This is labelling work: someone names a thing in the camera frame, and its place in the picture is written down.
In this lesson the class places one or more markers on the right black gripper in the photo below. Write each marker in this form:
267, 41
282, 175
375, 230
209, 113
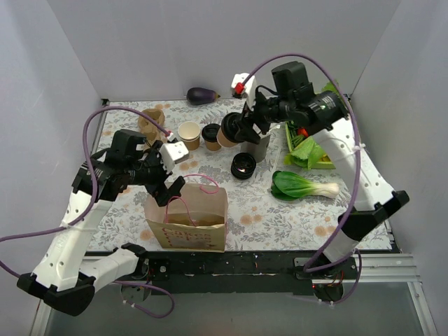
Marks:
250, 123

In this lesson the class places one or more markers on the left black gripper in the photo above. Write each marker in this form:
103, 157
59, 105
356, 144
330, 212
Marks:
159, 185

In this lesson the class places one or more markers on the brown paper cup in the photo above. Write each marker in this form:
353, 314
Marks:
226, 135
212, 146

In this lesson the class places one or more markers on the stack of black lids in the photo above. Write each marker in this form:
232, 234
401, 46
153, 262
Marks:
243, 166

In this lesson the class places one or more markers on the paper bag with pink handles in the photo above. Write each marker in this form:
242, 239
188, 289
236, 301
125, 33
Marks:
196, 221

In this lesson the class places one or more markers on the stack of paper cups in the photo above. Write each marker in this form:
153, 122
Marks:
189, 133

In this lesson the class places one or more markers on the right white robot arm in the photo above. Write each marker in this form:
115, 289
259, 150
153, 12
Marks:
330, 121

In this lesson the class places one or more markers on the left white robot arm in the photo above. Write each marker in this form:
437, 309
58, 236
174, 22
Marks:
62, 280

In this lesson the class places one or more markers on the grey holder cup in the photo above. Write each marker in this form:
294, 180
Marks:
257, 151

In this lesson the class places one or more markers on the floral table mat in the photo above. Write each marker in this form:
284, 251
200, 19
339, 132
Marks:
256, 220

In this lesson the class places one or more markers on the orange carrot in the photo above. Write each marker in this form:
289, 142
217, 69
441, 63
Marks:
302, 132

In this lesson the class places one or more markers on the purple eggplant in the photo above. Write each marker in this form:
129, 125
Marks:
200, 96

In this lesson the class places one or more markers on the bok choy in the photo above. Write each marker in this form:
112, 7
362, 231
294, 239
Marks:
289, 186

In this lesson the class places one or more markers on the green plastic basket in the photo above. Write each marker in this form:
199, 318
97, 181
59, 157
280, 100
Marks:
293, 139

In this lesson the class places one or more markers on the white radish with leaves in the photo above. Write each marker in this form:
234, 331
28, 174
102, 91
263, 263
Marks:
330, 87

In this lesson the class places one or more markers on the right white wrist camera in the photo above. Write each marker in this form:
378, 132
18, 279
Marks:
244, 87

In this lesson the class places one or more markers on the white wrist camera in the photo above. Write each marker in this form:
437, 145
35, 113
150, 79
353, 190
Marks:
244, 87
173, 152

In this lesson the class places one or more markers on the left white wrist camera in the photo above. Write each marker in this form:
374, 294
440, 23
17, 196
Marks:
173, 152

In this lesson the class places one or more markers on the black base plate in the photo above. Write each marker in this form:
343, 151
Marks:
239, 272

